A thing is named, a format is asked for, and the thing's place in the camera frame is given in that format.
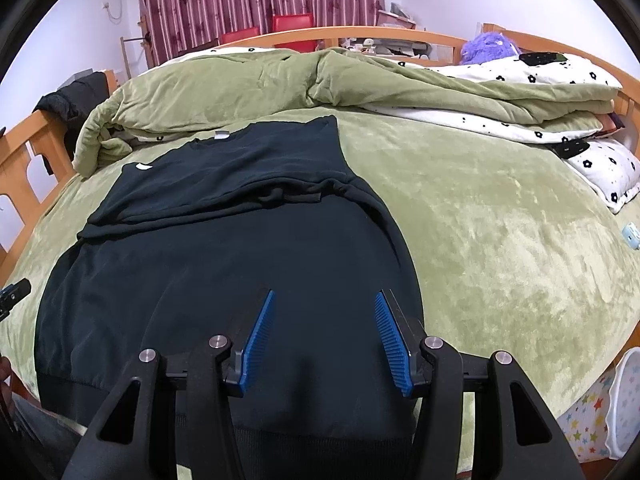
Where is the red chair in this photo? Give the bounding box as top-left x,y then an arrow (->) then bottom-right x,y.
220,26 -> 258,45
272,14 -> 315,33

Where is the black sweatshirt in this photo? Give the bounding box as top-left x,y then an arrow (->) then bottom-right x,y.
34,115 -> 426,480

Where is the white floral pillow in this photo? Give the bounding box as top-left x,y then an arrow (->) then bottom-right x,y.
547,137 -> 640,216

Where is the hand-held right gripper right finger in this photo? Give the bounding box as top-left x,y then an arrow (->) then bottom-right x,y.
375,289 -> 586,480

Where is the black jacket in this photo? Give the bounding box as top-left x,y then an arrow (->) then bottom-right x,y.
34,72 -> 111,176

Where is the purple plush toy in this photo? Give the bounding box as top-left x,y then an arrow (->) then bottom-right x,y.
460,31 -> 521,66

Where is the wooden bed frame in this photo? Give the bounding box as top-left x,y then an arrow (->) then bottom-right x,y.
0,22 -> 640,411

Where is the desk clutter pile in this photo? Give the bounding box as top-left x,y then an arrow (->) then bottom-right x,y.
345,37 -> 431,58

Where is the dark red book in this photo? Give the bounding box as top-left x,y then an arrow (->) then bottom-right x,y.
597,112 -> 626,137

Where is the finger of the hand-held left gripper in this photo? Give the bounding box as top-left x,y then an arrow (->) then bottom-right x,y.
0,280 -> 32,322

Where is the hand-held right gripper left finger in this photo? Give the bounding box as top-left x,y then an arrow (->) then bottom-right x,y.
62,289 -> 276,480

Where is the white plastic basin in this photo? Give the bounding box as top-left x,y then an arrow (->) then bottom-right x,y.
602,347 -> 640,461

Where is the wooden coat rack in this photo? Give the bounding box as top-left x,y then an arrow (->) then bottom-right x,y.
120,25 -> 151,78

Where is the star-printed cloth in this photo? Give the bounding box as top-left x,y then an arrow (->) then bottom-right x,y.
555,387 -> 621,461

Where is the green floral quilt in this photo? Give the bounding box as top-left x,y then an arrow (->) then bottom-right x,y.
72,47 -> 626,178

